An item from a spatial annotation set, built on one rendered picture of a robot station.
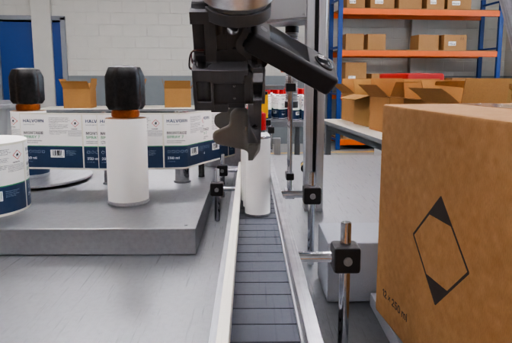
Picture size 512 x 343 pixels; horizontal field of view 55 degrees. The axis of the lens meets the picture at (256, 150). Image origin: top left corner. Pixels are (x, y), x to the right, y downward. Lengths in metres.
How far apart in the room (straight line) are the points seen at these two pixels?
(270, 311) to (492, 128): 0.33
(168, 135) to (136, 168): 0.23
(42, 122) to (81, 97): 5.29
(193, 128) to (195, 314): 0.70
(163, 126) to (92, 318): 0.67
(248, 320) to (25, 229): 0.54
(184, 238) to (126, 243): 0.11
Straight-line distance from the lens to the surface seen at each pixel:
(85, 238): 0.97
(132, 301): 0.78
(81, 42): 8.88
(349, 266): 0.56
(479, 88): 2.73
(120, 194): 1.10
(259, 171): 0.96
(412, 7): 8.72
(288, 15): 1.22
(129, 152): 1.08
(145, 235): 0.94
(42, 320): 0.76
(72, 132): 1.35
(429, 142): 0.52
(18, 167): 1.12
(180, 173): 1.31
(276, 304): 0.63
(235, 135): 0.61
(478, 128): 0.45
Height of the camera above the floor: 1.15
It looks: 8 degrees down
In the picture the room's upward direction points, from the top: straight up
